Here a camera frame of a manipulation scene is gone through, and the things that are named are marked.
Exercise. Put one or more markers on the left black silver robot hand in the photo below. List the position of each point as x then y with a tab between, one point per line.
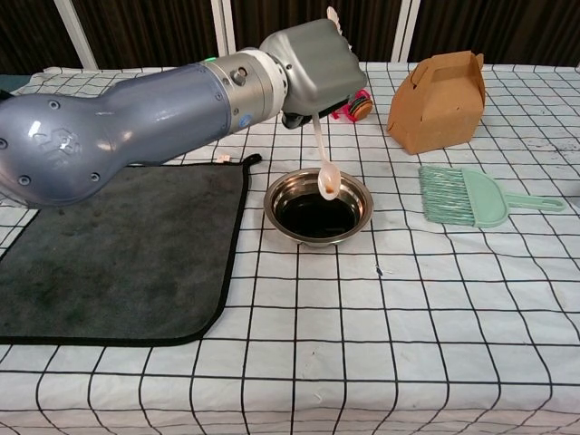
321	63

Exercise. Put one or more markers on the white plastic spoon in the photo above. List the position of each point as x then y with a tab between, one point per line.
328	183

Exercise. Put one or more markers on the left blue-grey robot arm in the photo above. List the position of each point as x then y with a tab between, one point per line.
113	127

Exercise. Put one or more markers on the metal bowl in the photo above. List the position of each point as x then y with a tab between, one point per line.
317	222

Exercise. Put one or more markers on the white feather shuttlecock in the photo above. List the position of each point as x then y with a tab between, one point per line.
360	106

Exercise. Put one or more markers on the brown paper takeaway box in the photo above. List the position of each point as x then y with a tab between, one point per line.
435	113

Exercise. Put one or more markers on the mint green hand brush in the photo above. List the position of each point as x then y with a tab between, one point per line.
485	199

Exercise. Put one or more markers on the dark grey towel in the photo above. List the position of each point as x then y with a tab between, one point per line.
136	254

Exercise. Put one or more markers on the white black checkered tablecloth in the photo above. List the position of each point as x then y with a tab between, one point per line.
408	317

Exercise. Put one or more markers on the white partition frame post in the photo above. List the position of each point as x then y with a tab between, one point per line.
77	34
405	31
223	27

